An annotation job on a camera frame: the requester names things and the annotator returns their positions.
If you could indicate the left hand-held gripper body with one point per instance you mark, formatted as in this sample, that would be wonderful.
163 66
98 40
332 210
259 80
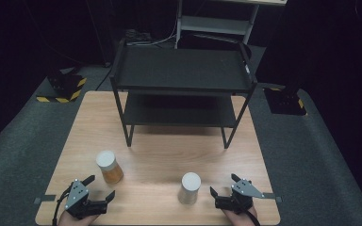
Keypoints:
77 196

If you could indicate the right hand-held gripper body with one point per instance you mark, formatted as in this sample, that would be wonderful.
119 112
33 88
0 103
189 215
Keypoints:
240 194

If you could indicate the orange spice jar white lid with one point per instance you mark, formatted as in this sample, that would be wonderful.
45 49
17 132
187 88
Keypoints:
109 168

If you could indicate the white jar with white lid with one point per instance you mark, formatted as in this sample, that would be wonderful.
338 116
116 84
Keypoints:
189 188

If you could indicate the black two-tier shelf rack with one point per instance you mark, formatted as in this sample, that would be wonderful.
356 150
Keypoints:
182 69

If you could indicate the person's left hand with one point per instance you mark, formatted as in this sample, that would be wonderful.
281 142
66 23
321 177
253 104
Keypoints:
75 220

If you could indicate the person's right hand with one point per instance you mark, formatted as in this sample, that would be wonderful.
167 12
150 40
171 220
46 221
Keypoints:
237 218

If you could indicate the grey tape strip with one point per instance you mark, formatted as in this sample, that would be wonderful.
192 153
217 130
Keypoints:
45 198
271 197

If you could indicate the black stand base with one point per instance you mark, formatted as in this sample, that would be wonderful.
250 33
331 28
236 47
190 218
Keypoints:
284 102

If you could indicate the yellow-black striped stand base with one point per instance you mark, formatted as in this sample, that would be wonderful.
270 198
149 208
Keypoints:
65 89

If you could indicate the black power strip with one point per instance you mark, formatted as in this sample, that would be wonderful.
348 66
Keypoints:
138 36

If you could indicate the grey metal stand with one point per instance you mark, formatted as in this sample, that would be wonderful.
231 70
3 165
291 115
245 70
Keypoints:
215 25

